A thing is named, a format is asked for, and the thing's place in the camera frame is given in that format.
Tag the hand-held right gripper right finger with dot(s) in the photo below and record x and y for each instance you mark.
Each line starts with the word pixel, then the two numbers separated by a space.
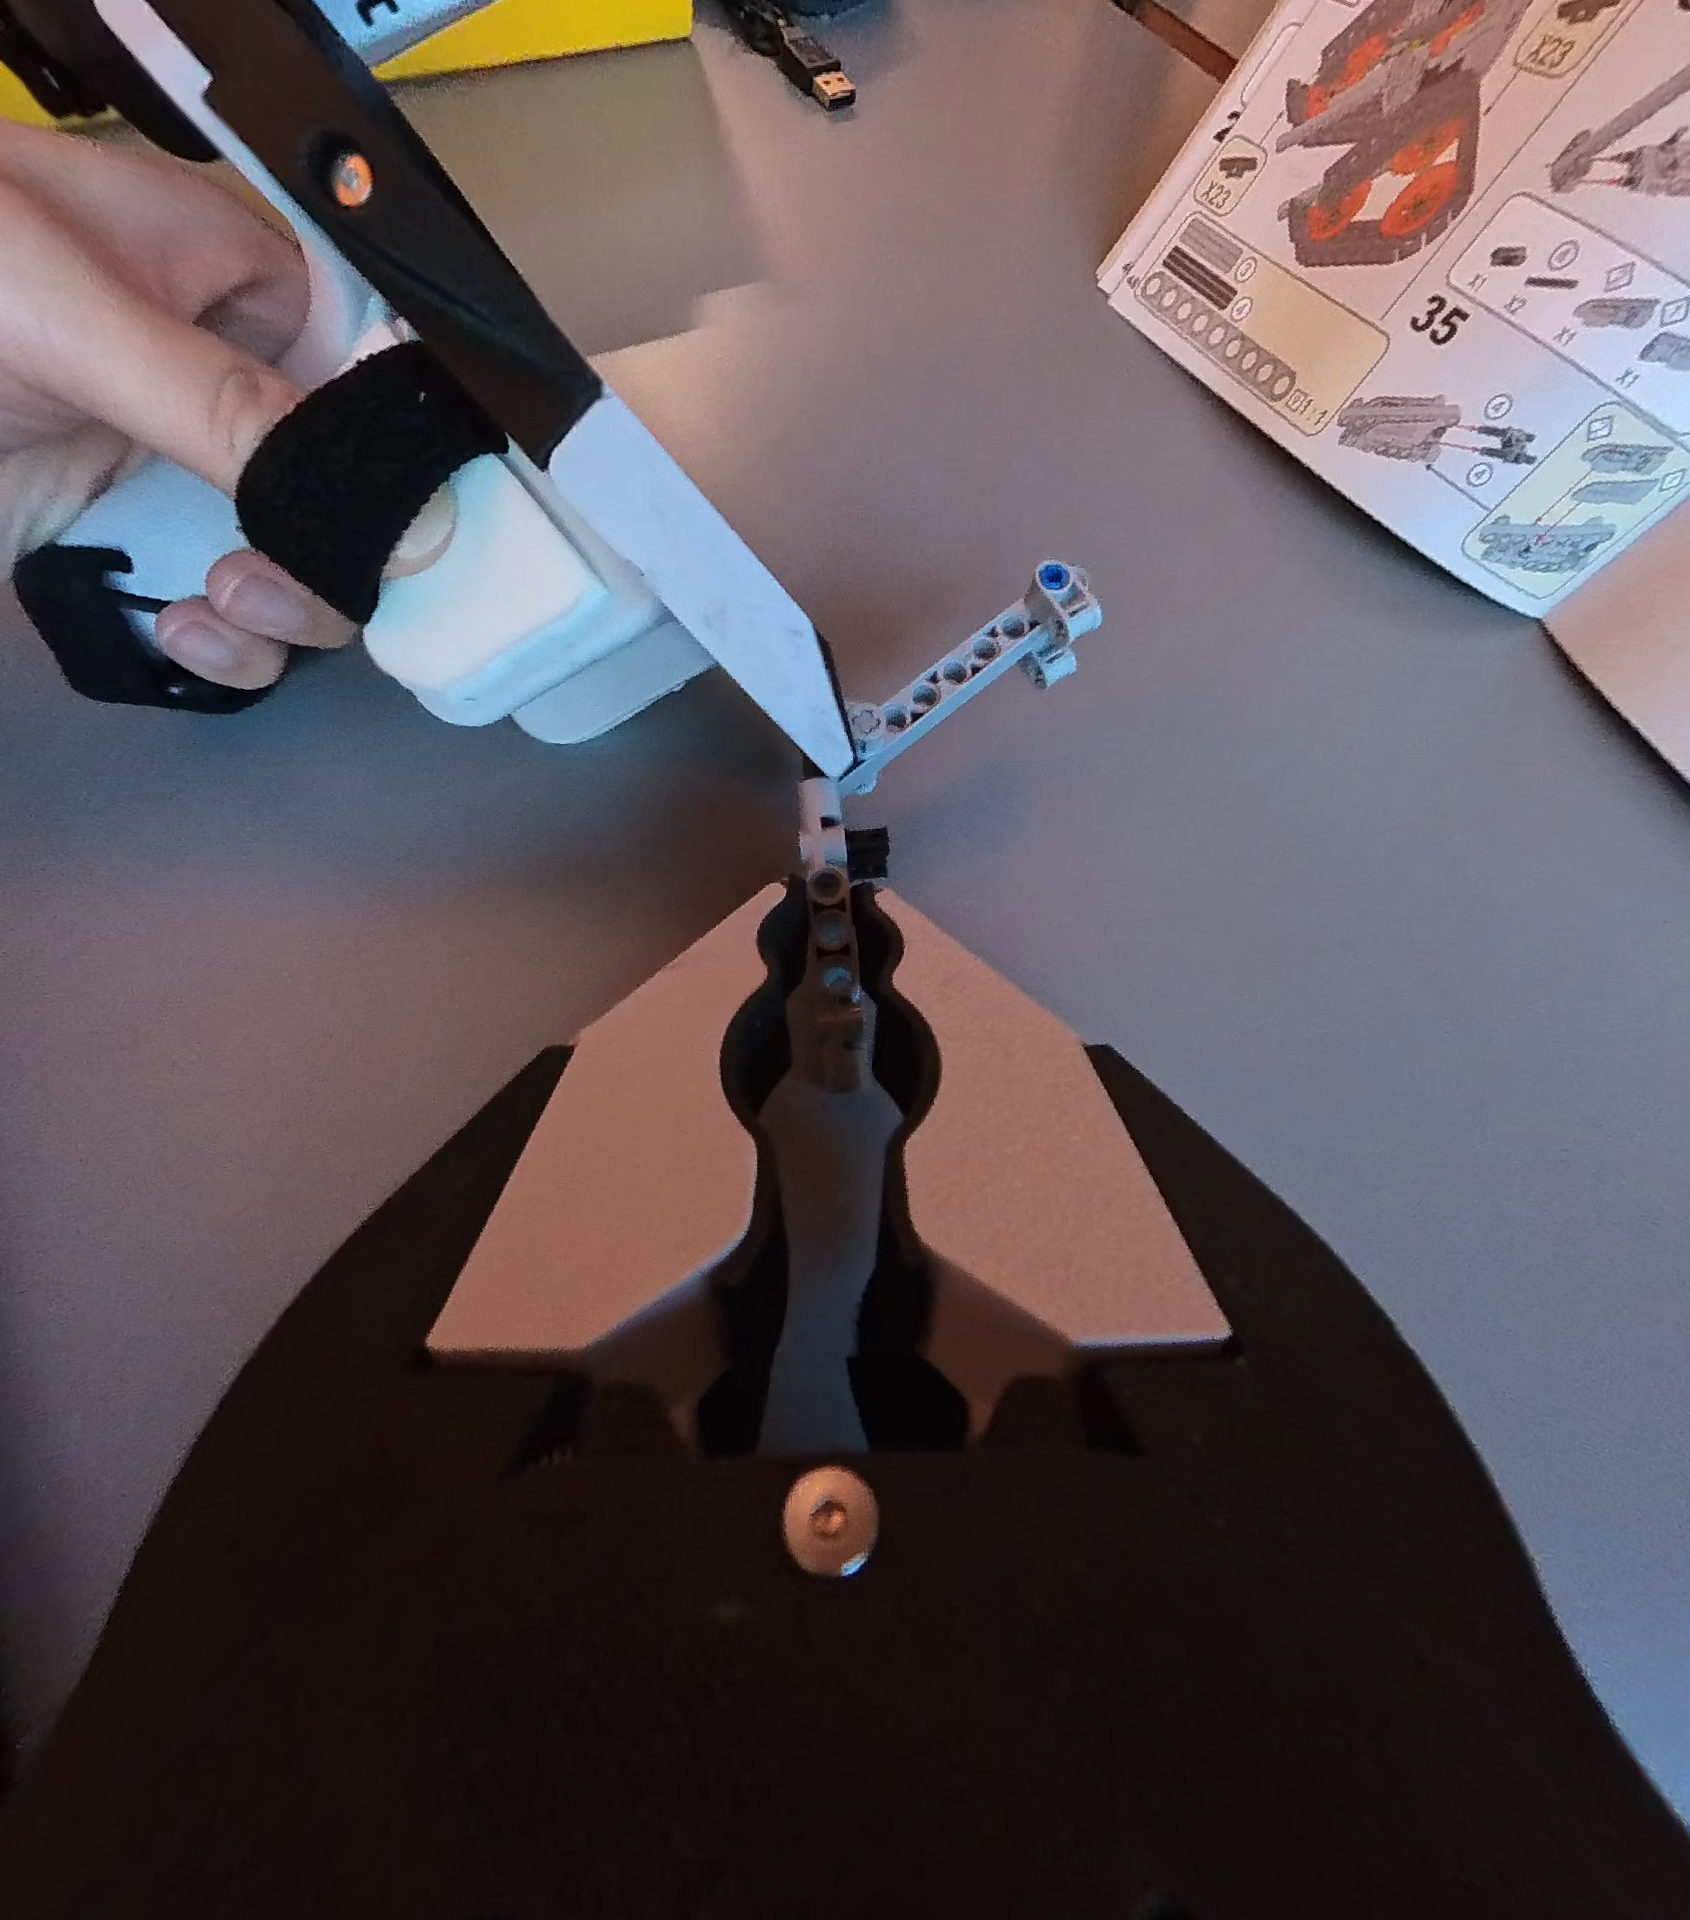
pixel 1071 1201

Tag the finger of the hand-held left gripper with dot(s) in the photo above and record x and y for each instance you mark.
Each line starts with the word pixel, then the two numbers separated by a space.
pixel 695 570

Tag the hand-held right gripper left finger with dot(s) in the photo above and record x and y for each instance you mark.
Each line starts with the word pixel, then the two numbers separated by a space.
pixel 604 1201

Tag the long grey toy brick beam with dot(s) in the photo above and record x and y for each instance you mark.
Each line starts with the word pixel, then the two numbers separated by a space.
pixel 965 674

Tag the short grey toy brick beam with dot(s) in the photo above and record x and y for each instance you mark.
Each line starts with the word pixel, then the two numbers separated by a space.
pixel 833 961

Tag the person's left hand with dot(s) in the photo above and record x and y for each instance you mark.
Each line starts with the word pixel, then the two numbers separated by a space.
pixel 34 331

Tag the yellow plastic bin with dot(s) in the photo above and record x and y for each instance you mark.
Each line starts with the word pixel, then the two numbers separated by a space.
pixel 560 39

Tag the white instruction booklet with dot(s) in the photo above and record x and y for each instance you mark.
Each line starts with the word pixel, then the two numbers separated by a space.
pixel 1460 300

